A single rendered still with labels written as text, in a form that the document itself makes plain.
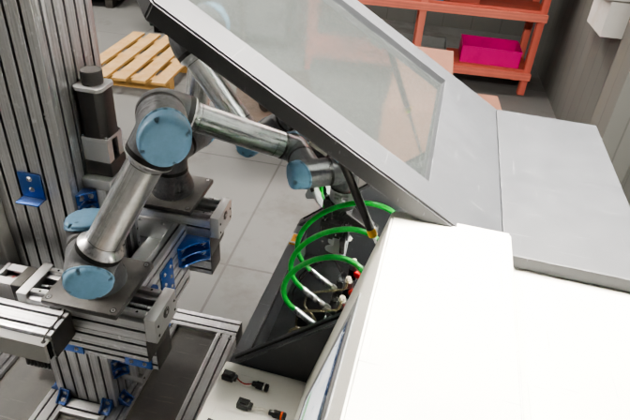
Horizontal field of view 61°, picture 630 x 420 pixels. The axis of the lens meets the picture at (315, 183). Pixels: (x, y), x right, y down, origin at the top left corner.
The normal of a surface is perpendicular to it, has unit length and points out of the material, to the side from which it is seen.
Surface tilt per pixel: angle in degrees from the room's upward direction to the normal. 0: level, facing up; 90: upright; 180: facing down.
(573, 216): 0
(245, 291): 0
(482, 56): 90
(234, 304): 0
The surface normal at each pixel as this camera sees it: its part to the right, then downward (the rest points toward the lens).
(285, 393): 0.07, -0.84
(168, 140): 0.37, 0.42
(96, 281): 0.23, 0.63
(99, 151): -0.21, 0.52
